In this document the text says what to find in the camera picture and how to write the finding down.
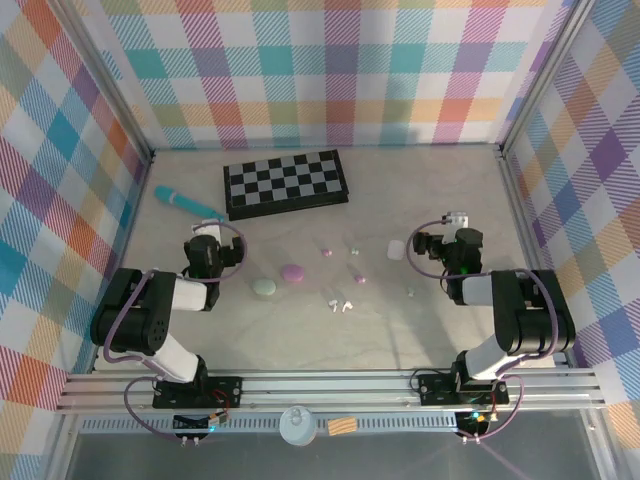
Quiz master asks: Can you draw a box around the green earbud charging case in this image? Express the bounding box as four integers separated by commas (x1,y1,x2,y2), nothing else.
251,277,278,300

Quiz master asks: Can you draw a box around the teal marker pen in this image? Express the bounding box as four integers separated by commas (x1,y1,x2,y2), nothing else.
153,185,227,222

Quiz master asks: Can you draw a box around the black grey folding chessboard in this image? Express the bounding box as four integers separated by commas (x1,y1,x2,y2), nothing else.
222,148,350,222

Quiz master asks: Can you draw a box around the small black circuit board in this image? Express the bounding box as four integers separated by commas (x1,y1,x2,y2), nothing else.
455,410,497,427
172,412,232,432

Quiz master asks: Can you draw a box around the white round cap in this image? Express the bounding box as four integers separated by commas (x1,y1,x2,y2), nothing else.
278,405,318,447

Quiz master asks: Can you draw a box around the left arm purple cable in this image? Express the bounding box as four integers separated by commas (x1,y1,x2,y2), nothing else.
102,221,250,444

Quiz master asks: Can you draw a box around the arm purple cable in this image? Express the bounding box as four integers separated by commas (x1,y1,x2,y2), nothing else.
405,218,561,444
102,221,250,444

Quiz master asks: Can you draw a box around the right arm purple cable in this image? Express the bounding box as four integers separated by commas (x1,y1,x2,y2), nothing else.
405,218,561,444

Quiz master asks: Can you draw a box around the aluminium side rail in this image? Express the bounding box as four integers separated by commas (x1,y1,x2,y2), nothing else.
92,152,154,374
497,149,574,369

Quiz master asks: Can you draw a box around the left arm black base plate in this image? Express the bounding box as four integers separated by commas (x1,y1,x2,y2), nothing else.
152,374,245,410

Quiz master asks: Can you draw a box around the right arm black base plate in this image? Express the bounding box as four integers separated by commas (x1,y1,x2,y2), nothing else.
417,372,510,407

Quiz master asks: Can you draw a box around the grey slotted cable duct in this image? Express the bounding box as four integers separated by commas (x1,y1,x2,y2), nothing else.
79,413,466,435

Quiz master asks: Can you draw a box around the aluminium mounting rail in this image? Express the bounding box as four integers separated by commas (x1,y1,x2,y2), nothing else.
54,368,609,414

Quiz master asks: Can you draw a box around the aluminium frame post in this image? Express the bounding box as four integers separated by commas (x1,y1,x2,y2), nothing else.
58,0,154,161
497,0,596,156

